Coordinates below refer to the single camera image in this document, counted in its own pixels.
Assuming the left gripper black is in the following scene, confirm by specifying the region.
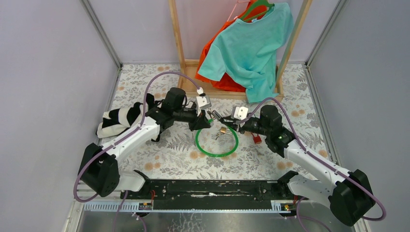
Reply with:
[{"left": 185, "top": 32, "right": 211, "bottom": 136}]
[{"left": 173, "top": 106, "right": 211, "bottom": 132}]

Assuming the green cable lock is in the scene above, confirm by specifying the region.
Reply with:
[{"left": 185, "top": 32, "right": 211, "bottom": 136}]
[{"left": 194, "top": 126, "right": 239, "bottom": 158}]

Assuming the brass padlock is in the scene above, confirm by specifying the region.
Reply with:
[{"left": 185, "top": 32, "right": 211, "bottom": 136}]
[{"left": 220, "top": 127, "right": 232, "bottom": 135}]

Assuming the red cable lock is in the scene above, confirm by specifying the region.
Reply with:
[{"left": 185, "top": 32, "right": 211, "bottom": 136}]
[{"left": 251, "top": 133, "right": 262, "bottom": 145}]

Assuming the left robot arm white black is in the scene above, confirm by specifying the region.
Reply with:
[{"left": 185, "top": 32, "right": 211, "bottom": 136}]
[{"left": 76, "top": 87, "right": 211, "bottom": 199}]

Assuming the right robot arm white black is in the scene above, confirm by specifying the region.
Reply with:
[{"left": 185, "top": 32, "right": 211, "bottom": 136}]
[{"left": 212, "top": 105, "right": 376, "bottom": 226}]

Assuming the floral table mat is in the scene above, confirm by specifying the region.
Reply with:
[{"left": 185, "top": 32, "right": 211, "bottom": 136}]
[{"left": 112, "top": 64, "right": 331, "bottom": 180}]

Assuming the orange garment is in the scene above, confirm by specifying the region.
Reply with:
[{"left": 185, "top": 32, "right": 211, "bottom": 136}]
[{"left": 195, "top": 10, "right": 276, "bottom": 92}]

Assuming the wooden clothes rack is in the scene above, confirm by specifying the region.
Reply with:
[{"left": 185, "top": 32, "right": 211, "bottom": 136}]
[{"left": 168, "top": 0, "right": 313, "bottom": 102}]

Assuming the teal t-shirt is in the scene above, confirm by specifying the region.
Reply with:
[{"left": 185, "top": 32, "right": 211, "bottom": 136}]
[{"left": 195, "top": 2, "right": 293, "bottom": 103}]

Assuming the black white striped cloth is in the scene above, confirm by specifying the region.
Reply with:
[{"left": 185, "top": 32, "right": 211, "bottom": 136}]
[{"left": 96, "top": 93, "right": 163, "bottom": 139}]

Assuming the green hanger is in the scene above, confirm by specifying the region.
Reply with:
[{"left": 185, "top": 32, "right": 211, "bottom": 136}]
[{"left": 239, "top": 0, "right": 275, "bottom": 22}]

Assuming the pink hanger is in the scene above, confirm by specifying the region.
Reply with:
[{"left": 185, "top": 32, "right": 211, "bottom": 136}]
[{"left": 226, "top": 0, "right": 251, "bottom": 22}]

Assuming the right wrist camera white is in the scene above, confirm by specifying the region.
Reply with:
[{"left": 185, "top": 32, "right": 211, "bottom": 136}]
[{"left": 231, "top": 106, "right": 249, "bottom": 125}]

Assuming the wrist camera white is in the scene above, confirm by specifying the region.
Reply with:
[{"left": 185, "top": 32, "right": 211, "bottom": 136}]
[
  {"left": 231, "top": 106, "right": 249, "bottom": 125},
  {"left": 195, "top": 87, "right": 211, "bottom": 116}
]

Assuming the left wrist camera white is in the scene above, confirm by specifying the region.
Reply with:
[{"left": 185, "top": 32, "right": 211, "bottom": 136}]
[{"left": 195, "top": 87, "right": 211, "bottom": 116}]

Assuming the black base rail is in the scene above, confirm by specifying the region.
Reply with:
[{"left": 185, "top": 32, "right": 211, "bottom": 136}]
[{"left": 120, "top": 179, "right": 299, "bottom": 211}]

